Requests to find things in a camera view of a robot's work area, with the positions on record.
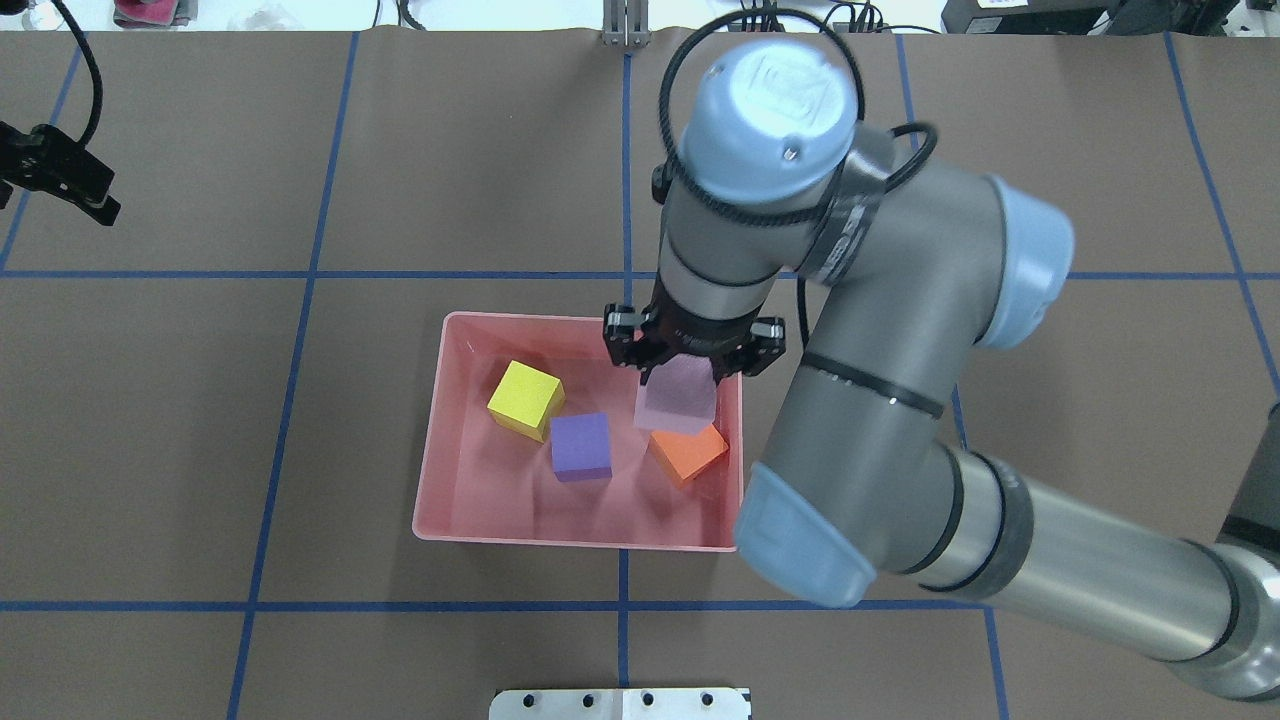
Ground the yellow foam block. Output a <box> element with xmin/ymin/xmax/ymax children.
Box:
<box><xmin>486</xmin><ymin>360</ymin><xmax>564</xmax><ymax>443</ymax></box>

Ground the aluminium frame post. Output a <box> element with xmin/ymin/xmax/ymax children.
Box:
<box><xmin>600</xmin><ymin>0</ymin><xmax>652</xmax><ymax>49</ymax></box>

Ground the pink and grey pouch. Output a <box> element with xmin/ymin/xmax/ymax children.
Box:
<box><xmin>111</xmin><ymin>0</ymin><xmax>198</xmax><ymax>29</ymax></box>

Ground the purple foam block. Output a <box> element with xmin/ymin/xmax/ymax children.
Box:
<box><xmin>550</xmin><ymin>413</ymin><xmax>613</xmax><ymax>482</ymax></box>

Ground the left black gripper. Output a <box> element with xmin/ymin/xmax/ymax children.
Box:
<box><xmin>1</xmin><ymin>123</ymin><xmax>122</xmax><ymax>227</ymax></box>

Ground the white pedestal column base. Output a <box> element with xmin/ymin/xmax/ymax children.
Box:
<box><xmin>488</xmin><ymin>687</ymin><xmax>754</xmax><ymax>719</ymax></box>

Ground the orange foam block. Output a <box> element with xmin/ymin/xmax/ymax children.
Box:
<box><xmin>649</xmin><ymin>425</ymin><xmax>730</xmax><ymax>488</ymax></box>

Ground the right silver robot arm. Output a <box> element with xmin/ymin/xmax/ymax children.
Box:
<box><xmin>603</xmin><ymin>15</ymin><xmax>1277</xmax><ymax>705</ymax></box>

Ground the pink foam block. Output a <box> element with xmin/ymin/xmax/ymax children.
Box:
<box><xmin>634</xmin><ymin>354</ymin><xmax>717</xmax><ymax>436</ymax></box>

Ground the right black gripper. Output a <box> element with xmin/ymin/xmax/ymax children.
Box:
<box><xmin>602</xmin><ymin>284</ymin><xmax>787</xmax><ymax>383</ymax></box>

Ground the pink plastic bin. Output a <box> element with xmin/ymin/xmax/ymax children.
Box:
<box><xmin>412</xmin><ymin>311</ymin><xmax>744</xmax><ymax>552</ymax></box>

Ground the black rectangular box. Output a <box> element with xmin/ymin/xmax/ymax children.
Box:
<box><xmin>940</xmin><ymin>1</ymin><xmax>1110</xmax><ymax>36</ymax></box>

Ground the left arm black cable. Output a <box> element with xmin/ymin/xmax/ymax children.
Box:
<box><xmin>45</xmin><ymin>0</ymin><xmax>105</xmax><ymax>151</ymax></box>

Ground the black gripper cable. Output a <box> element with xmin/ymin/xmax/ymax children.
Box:
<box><xmin>655</xmin><ymin>8</ymin><xmax>941</xmax><ymax>346</ymax></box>

